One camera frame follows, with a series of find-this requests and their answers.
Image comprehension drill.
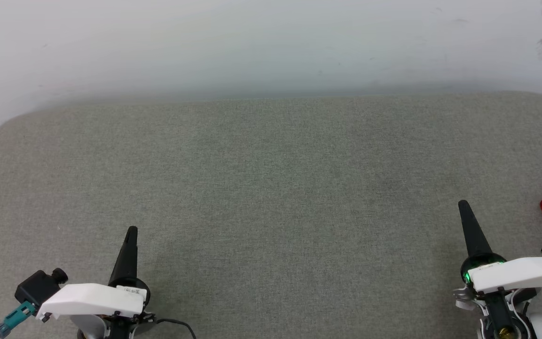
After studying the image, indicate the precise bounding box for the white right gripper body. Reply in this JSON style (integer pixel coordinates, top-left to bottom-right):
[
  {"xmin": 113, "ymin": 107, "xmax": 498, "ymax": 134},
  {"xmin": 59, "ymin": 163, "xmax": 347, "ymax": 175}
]
[{"xmin": 461, "ymin": 252, "xmax": 542, "ymax": 294}]

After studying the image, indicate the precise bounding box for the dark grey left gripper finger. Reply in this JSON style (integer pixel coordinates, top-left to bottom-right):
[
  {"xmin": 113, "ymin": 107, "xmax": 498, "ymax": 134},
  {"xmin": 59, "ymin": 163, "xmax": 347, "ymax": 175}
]
[{"xmin": 108, "ymin": 226, "xmax": 139, "ymax": 286}]

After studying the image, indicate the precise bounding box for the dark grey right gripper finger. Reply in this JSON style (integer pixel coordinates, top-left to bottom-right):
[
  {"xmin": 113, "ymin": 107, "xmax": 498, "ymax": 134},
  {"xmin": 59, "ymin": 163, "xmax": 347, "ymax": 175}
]
[{"xmin": 458, "ymin": 200, "xmax": 494, "ymax": 258}]

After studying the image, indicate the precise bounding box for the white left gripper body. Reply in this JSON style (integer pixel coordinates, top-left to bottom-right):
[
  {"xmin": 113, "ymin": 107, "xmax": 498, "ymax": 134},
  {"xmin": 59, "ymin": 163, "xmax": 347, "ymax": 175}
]
[{"xmin": 36, "ymin": 278, "xmax": 152, "ymax": 322}]

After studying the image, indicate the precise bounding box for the grey fabric sofa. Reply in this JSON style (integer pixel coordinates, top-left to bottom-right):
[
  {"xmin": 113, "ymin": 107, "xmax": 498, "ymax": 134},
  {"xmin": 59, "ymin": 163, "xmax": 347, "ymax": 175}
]
[{"xmin": 0, "ymin": 92, "xmax": 542, "ymax": 339}]

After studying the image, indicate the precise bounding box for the teal cable connector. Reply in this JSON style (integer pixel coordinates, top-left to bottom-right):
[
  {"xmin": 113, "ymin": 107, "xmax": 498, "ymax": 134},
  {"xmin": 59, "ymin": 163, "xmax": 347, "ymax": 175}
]
[{"xmin": 0, "ymin": 301, "xmax": 37, "ymax": 338}]

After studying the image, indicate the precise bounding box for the thin black cable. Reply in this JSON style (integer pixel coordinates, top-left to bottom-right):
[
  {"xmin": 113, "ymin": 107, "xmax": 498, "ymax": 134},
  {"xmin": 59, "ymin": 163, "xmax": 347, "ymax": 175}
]
[{"xmin": 155, "ymin": 318, "xmax": 197, "ymax": 339}]

